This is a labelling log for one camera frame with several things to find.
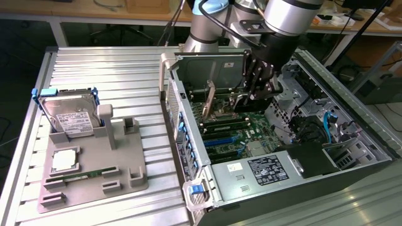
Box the green motherboard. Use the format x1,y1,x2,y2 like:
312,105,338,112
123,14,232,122
188,90,286,165

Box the hanging arm supply cable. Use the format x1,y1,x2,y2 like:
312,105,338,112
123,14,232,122
156,0,187,47

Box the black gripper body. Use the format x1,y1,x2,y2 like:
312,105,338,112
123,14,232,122
250,30,304,69

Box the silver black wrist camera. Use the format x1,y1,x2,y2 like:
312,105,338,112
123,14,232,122
230,20,267,48

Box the perforated metal disk bay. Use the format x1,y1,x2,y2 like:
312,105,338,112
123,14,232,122
264,70,318,142

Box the open grey PC case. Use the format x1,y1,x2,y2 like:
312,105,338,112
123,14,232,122
159,46,402,226

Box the silver chipset heatsink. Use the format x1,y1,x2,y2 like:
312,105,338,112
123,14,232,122
246,141,268,156

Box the blue expansion slot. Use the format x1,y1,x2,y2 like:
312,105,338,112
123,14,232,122
203,137,238,148

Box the hard disk in blue caddy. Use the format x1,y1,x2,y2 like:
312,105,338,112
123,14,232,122
31,86,103,139

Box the wooden desk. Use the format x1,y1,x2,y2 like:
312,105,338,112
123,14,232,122
306,0,402,66
0,0,192,47

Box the grey power supply unit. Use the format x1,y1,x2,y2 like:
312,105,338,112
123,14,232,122
211,150,307,203

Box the green loose RAM stick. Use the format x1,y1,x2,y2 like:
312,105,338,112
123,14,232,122
47,167,116,183

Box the black slanted stand pole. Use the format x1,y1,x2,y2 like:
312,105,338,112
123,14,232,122
323,0,395,68

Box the silver socket cover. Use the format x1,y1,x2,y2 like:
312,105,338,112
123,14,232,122
228,92,251,108

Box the installed black RAM stick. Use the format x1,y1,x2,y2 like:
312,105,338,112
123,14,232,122
200,121,252,135

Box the white orange plastic part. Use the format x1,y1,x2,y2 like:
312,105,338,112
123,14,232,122
312,13,358,27

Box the Nvidia graphics card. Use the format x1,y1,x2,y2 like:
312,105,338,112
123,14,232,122
200,79,272,123

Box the grey parts rack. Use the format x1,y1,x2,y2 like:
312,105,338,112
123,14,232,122
36,103,149,214

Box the silver CPU chip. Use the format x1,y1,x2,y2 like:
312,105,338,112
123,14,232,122
52,149,79,172

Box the grey aluminium frame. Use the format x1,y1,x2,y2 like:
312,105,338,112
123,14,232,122
352,41,402,92

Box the CPU socket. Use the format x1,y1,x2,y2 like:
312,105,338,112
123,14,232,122
211,107,235,118

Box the dark computer tower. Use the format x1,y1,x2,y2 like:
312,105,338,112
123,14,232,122
357,70,402,106

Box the black office chair base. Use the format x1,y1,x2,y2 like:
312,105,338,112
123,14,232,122
89,23,156,47

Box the black camera cable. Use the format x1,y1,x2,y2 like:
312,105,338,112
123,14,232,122
198,0,267,49

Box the blue disk wire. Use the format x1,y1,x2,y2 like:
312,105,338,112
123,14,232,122
322,112,335,144

